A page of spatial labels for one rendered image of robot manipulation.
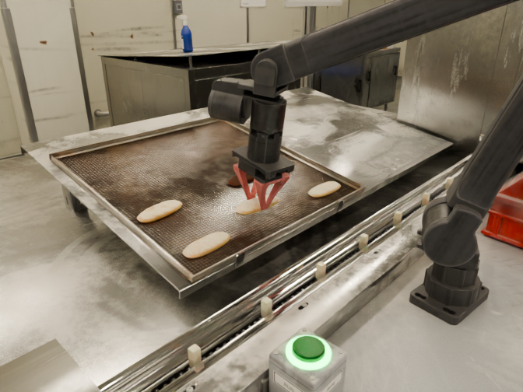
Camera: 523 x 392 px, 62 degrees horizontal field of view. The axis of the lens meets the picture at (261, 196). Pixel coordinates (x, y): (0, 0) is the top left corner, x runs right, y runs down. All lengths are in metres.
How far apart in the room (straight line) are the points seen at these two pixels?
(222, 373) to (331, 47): 0.47
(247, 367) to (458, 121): 1.10
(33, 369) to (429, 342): 0.53
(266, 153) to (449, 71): 0.87
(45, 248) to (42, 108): 3.12
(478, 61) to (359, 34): 0.82
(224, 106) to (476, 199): 0.41
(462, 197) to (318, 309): 0.27
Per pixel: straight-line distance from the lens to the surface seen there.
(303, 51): 0.67
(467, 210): 0.70
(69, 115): 4.17
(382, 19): 0.66
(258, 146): 0.73
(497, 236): 1.05
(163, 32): 4.94
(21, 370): 0.57
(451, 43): 1.48
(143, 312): 0.76
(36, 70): 4.03
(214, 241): 0.76
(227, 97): 0.73
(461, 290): 0.77
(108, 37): 4.62
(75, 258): 0.95
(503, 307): 0.85
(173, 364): 0.62
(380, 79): 5.42
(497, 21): 1.43
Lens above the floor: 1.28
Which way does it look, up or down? 24 degrees down
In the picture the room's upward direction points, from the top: straight up
